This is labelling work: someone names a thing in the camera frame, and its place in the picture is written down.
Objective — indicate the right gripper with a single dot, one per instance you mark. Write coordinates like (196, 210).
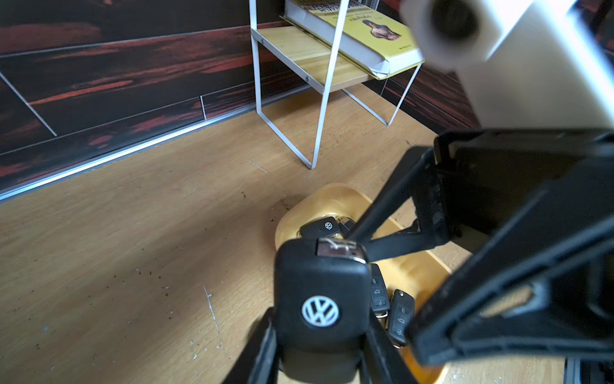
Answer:
(534, 208)

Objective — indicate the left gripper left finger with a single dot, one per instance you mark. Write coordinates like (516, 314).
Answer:
(258, 362)

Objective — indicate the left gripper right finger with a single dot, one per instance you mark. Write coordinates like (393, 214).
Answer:
(381, 361)

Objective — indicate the black car key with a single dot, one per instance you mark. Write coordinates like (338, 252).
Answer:
(322, 308)
(401, 313)
(327, 227)
(380, 300)

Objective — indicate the yellow storage tray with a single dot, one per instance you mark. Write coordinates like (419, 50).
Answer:
(418, 274)

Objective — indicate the yellow paperback book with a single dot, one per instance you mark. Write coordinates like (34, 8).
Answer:
(380, 45)

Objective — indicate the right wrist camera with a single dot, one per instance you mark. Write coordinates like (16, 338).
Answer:
(523, 64)

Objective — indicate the white wire shelf rack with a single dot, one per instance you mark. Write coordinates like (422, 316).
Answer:
(320, 65)

